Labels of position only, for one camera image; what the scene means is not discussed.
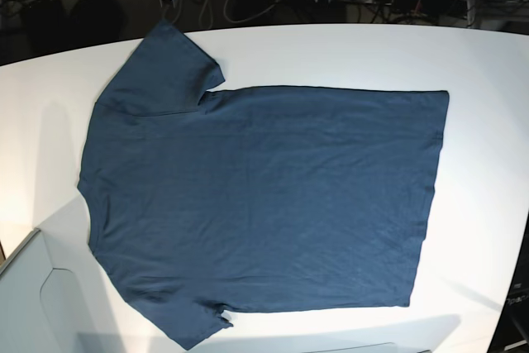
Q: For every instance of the dark blue T-shirt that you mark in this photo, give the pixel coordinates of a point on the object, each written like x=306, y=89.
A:
x=264, y=199

